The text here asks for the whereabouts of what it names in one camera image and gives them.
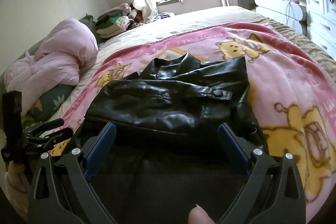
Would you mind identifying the black leather jacket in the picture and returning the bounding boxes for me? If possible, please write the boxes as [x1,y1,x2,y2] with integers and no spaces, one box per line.
[76,52,271,214]

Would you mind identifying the pink bear printed blanket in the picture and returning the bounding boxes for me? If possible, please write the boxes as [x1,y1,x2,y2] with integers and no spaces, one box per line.
[50,22,336,222]

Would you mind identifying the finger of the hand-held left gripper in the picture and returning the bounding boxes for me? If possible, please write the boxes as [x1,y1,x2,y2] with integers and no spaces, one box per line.
[26,119,65,136]
[31,128,74,149]

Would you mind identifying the white vanity table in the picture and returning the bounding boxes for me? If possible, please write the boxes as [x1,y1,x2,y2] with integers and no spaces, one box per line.
[239,0,307,28]

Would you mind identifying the pink duvet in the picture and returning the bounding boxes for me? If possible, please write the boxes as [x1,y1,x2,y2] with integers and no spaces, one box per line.
[4,18,99,117]

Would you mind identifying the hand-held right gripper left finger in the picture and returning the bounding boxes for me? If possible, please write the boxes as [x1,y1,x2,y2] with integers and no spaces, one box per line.
[28,122,117,224]

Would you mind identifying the white dresser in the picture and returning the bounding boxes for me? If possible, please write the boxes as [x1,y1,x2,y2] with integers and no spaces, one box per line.
[306,0,336,56]

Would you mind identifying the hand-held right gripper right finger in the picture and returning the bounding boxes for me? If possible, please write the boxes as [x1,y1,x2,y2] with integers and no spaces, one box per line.
[218,123,306,224]

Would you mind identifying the bed with beige sheet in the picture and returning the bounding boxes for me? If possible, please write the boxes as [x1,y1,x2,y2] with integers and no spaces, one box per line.
[50,5,336,75]

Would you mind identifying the green floral pillow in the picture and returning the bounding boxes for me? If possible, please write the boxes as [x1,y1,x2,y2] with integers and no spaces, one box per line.
[29,84,75,122]

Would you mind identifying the pile of folded clothes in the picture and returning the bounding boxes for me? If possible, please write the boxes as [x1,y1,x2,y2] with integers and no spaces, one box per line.
[94,4,137,39]

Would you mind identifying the person's right hand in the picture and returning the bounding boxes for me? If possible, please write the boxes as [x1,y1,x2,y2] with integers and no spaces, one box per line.
[189,204,214,224]

